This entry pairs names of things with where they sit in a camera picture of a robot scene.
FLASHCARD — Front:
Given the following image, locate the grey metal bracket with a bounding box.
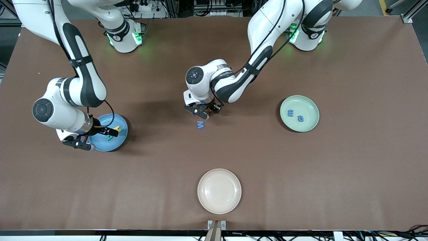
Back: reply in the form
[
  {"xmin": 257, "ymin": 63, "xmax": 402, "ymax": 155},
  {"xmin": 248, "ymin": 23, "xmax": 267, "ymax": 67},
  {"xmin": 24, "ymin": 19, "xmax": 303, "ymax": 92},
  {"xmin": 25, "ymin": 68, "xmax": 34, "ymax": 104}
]
[{"xmin": 207, "ymin": 220, "xmax": 227, "ymax": 231}]

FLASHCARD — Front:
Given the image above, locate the white power strip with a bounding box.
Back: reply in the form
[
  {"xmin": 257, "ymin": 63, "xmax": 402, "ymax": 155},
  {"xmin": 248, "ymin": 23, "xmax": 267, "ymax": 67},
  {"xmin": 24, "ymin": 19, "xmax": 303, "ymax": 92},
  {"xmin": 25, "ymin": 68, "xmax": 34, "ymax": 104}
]
[
  {"xmin": 134, "ymin": 0, "xmax": 169, "ymax": 19},
  {"xmin": 210, "ymin": 9, "xmax": 242, "ymax": 17}
]

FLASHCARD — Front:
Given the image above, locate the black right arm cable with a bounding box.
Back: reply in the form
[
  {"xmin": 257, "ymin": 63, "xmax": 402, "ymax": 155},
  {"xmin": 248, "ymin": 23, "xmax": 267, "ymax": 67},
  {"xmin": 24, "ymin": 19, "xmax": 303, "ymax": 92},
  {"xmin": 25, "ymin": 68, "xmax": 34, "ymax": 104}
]
[{"xmin": 47, "ymin": 0, "xmax": 115, "ymax": 128}]

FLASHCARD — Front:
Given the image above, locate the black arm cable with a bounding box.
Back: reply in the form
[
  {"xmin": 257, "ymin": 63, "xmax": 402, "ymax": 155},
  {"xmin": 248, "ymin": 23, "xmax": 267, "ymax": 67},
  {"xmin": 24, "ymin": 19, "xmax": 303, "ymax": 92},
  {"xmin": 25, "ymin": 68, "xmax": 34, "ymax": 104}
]
[
  {"xmin": 47, "ymin": 0, "xmax": 115, "ymax": 128},
  {"xmin": 211, "ymin": 0, "xmax": 306, "ymax": 105}
]

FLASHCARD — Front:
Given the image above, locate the wooden post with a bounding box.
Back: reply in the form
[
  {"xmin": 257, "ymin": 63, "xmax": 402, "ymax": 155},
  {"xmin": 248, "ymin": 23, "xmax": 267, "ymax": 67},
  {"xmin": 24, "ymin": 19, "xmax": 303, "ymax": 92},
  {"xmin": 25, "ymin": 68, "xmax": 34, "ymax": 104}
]
[{"xmin": 204, "ymin": 221, "xmax": 222, "ymax": 241}]

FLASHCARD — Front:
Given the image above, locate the blue plate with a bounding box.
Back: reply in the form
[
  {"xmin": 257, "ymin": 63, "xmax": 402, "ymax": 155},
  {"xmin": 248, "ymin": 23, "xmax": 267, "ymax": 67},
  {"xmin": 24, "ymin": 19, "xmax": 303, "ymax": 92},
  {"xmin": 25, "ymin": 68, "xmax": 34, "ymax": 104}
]
[{"xmin": 89, "ymin": 113, "xmax": 129, "ymax": 152}]

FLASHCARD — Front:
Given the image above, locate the green plate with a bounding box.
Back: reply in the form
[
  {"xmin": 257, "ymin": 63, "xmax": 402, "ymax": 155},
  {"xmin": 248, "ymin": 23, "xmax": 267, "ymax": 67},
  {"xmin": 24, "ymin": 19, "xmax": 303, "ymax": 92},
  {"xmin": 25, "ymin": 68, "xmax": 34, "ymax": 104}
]
[{"xmin": 280, "ymin": 95, "xmax": 320, "ymax": 132}]

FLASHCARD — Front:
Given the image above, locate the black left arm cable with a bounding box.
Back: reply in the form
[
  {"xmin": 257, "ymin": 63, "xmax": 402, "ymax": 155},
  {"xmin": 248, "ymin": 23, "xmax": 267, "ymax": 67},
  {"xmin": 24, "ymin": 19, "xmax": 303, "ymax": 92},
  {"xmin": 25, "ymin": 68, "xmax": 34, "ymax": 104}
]
[{"xmin": 211, "ymin": 0, "xmax": 306, "ymax": 105}]

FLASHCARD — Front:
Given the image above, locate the cream plate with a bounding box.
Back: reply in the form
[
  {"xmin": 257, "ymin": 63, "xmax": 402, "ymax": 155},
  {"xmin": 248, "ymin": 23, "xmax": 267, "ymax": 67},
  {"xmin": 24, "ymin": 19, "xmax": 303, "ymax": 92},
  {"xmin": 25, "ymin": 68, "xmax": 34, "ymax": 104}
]
[{"xmin": 197, "ymin": 168, "xmax": 242, "ymax": 215}]

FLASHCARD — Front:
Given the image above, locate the aluminium frame profile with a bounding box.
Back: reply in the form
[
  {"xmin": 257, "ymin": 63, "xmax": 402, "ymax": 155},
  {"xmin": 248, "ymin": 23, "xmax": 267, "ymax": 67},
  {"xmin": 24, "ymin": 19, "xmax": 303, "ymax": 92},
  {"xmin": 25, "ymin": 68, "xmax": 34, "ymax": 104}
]
[
  {"xmin": 401, "ymin": 0, "xmax": 428, "ymax": 24},
  {"xmin": 0, "ymin": 0, "xmax": 38, "ymax": 28}
]

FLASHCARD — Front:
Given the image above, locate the black table edge rail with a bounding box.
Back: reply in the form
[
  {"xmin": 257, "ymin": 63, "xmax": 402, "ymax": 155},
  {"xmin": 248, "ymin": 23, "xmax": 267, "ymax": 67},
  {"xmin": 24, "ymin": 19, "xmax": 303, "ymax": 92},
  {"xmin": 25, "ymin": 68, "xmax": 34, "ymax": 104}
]
[{"xmin": 0, "ymin": 229, "xmax": 428, "ymax": 237}]

